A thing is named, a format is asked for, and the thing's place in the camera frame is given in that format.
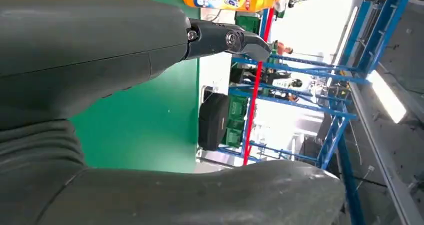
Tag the red pole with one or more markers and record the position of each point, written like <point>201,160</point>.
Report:
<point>254,101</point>

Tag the blue metal rack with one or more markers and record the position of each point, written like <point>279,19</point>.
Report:
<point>331,137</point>

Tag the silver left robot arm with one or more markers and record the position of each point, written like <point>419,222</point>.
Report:
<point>33,164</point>

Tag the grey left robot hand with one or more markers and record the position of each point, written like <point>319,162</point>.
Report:
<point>82,38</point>

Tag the green plastic crate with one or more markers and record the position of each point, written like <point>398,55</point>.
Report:
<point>236,117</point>

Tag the black zip case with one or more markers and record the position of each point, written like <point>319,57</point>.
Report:
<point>213,120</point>

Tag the bright ceiling light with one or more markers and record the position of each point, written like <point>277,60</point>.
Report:
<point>386,96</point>

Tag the green table mat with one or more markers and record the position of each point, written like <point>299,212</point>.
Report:
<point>149,124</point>

